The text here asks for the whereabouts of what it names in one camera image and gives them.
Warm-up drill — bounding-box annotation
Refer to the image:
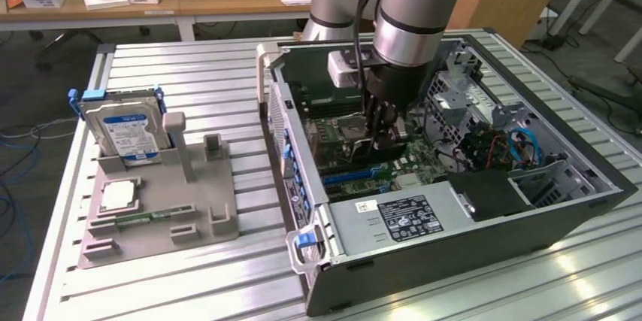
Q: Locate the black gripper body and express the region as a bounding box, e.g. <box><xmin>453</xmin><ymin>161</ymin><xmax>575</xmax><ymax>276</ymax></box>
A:
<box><xmin>363</xmin><ymin>63</ymin><xmax>429</xmax><ymax>111</ymax></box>

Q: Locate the CPU socket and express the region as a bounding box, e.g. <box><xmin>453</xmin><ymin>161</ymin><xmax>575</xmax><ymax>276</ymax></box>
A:
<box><xmin>334</xmin><ymin>113</ymin><xmax>370</xmax><ymax>138</ymax></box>

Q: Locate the green motherboard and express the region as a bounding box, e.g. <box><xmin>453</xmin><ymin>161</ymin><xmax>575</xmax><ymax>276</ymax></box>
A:
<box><xmin>288</xmin><ymin>83</ymin><xmax>453</xmax><ymax>204</ymax></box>

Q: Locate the perforated metal drive cage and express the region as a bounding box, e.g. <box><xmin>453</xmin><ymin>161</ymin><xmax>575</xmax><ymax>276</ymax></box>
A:
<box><xmin>426</xmin><ymin>68</ymin><xmax>503</xmax><ymax>141</ymax></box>

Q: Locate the silver chipset heatsink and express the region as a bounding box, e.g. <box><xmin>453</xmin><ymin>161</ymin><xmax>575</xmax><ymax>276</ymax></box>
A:
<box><xmin>395</xmin><ymin>174</ymin><xmax>429</xmax><ymax>191</ymax></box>

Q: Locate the long blue expansion slot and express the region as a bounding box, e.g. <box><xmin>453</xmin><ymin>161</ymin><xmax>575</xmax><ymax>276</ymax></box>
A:
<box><xmin>321</xmin><ymin>167</ymin><xmax>383</xmax><ymax>186</ymax></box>

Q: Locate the black plastic shroud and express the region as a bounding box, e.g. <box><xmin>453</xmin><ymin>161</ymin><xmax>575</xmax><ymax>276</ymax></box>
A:
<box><xmin>447</xmin><ymin>168</ymin><xmax>537</xmax><ymax>223</ymax></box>

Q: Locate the grey power supply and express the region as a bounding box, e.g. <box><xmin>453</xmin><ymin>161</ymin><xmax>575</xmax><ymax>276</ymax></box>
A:
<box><xmin>314</xmin><ymin>181</ymin><xmax>475</xmax><ymax>260</ymax></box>

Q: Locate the metal disk bay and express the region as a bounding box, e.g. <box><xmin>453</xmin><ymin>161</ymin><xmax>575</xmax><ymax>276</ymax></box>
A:
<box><xmin>506</xmin><ymin>158</ymin><xmax>601</xmax><ymax>210</ymax></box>

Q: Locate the black power brick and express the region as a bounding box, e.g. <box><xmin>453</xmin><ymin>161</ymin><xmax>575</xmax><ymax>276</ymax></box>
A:
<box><xmin>543</xmin><ymin>33</ymin><xmax>567</xmax><ymax>51</ymax></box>

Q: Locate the black open PC case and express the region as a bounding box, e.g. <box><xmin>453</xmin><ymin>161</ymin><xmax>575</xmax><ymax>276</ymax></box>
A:
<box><xmin>255</xmin><ymin>33</ymin><xmax>640</xmax><ymax>317</ymax></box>

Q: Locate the black floor stand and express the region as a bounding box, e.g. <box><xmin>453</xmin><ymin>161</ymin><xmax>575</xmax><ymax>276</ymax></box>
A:
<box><xmin>566</xmin><ymin>72</ymin><xmax>642</xmax><ymax>111</ymax></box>

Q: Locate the grey parts rack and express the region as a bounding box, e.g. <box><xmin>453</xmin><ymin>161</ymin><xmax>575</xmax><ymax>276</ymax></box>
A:
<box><xmin>79</xmin><ymin>111</ymin><xmax>240</xmax><ymax>270</ymax></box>

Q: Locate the hard disk blue caddy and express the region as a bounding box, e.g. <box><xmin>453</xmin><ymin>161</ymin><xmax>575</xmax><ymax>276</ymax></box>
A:
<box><xmin>67</xmin><ymin>86</ymin><xmax>170</xmax><ymax>167</ymax></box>

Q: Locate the green RAM stick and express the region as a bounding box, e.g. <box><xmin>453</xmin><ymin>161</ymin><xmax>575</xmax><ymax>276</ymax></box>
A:
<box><xmin>114</xmin><ymin>210</ymin><xmax>182</xmax><ymax>226</ymax></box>

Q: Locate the silver CPU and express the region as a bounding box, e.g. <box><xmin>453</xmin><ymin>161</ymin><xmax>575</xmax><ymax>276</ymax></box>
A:
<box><xmin>99</xmin><ymin>181</ymin><xmax>143</xmax><ymax>212</ymax></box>

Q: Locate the wooden desk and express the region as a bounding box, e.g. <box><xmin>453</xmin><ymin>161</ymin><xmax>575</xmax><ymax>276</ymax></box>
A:
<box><xmin>0</xmin><ymin>0</ymin><xmax>453</xmax><ymax>42</ymax></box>

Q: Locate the black office chair base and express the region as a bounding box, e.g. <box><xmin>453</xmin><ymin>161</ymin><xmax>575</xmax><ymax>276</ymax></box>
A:
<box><xmin>27</xmin><ymin>27</ymin><xmax>151</xmax><ymax>72</ymax></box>

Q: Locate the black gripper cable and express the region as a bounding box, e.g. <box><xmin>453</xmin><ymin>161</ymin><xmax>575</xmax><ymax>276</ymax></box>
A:
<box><xmin>350</xmin><ymin>0</ymin><xmax>394</xmax><ymax>119</ymax></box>

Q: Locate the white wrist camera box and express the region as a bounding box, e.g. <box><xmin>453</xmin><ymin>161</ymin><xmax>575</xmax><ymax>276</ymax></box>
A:
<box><xmin>326</xmin><ymin>49</ymin><xmax>382</xmax><ymax>89</ymax></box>

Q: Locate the red black wire bundle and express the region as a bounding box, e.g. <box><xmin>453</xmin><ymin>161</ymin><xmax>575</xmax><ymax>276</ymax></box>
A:
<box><xmin>481</xmin><ymin>131</ymin><xmax>509</xmax><ymax>170</ymax></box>

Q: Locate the blue data wire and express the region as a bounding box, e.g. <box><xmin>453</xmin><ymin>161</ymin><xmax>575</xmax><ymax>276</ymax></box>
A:
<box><xmin>505</xmin><ymin>128</ymin><xmax>546</xmax><ymax>166</ymax></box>

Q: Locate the blue floor cable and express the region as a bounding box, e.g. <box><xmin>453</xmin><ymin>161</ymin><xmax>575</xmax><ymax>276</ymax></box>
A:
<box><xmin>0</xmin><ymin>136</ymin><xmax>39</xmax><ymax>284</ymax></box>

